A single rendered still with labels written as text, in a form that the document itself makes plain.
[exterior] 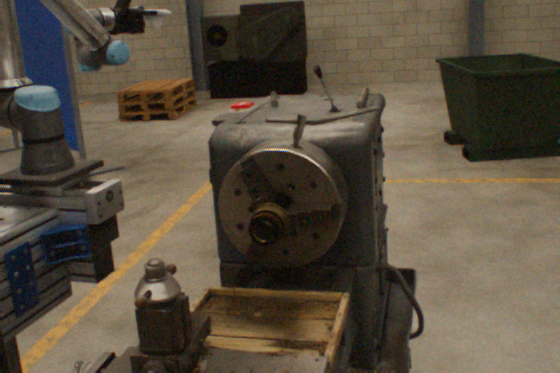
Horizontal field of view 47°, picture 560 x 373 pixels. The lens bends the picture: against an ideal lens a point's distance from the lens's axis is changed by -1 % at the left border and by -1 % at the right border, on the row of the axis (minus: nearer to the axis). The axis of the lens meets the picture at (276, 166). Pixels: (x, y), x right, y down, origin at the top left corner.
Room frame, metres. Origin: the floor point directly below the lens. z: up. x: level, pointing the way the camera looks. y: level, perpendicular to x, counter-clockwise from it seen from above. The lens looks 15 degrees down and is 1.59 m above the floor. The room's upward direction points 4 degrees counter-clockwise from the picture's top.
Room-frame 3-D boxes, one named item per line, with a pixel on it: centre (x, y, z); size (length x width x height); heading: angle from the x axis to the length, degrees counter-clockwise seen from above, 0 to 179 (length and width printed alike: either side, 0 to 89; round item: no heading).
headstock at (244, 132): (1.96, -0.09, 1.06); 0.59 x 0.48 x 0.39; 166
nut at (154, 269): (1.00, 0.22, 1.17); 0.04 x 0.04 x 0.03
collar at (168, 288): (1.00, 0.22, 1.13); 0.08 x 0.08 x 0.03
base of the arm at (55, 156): (1.78, 0.65, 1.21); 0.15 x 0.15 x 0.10
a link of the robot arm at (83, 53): (2.06, 0.56, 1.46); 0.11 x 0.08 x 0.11; 48
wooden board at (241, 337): (1.29, 0.06, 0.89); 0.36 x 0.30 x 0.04; 76
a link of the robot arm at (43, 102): (1.79, 0.66, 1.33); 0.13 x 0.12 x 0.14; 48
